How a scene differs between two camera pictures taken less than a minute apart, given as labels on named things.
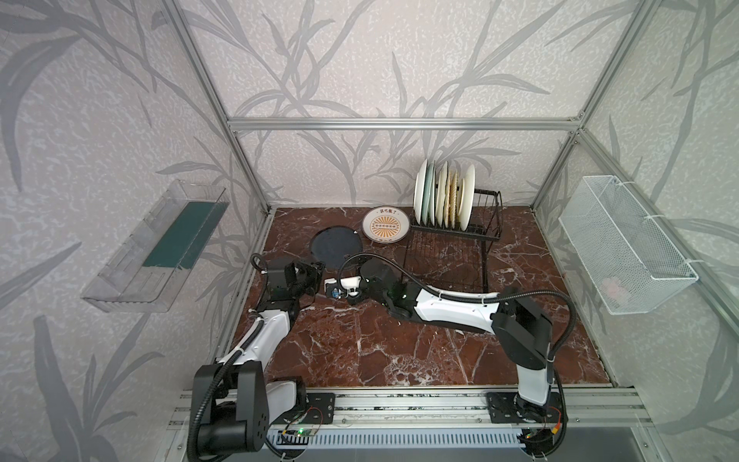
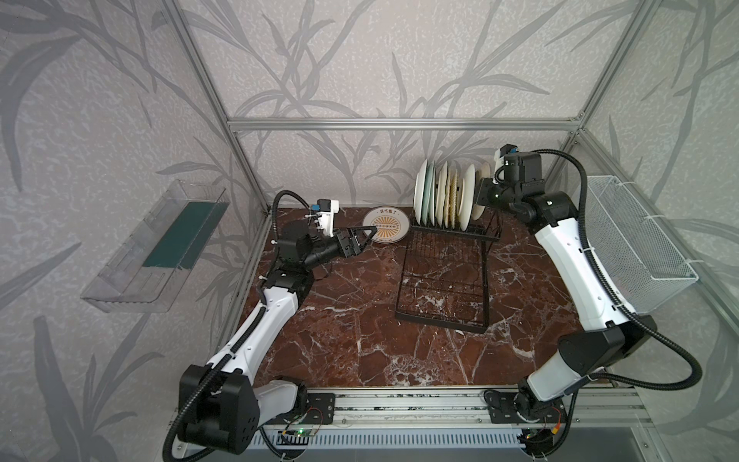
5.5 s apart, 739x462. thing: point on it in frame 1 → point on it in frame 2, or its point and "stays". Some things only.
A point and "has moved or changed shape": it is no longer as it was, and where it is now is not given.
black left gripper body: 309,276 → 350,243
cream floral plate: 447,198 stays
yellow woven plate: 459,200 stays
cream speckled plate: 440,193 stays
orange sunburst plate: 386,224 stays
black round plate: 332,245 has moved or changed shape
